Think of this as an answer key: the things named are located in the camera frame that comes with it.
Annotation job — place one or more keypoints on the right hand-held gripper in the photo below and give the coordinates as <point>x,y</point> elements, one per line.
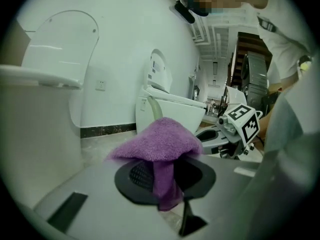
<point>247,124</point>

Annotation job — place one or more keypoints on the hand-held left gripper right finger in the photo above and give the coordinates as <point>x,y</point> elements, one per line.
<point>225,184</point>

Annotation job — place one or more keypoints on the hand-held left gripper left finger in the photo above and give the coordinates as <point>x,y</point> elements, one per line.
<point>100,196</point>

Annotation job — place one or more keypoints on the purple cloth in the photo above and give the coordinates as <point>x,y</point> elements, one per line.
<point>160,139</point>

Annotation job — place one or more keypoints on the white smart toilet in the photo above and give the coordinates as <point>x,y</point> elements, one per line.
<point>175,109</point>

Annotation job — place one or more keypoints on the white toilet with open lid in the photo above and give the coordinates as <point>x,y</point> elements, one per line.
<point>37,121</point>

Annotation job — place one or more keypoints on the person's grey trousers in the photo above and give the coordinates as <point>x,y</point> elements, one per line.
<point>287,159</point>

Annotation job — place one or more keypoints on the dark wooden staircase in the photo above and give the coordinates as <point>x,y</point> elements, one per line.
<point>240,49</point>

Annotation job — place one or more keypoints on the person's white shirt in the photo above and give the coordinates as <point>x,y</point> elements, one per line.
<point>282,46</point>

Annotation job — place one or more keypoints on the white wall socket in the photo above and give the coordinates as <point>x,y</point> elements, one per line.
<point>100,85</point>

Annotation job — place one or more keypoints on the black head-worn camera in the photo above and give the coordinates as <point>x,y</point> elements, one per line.
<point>185,12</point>

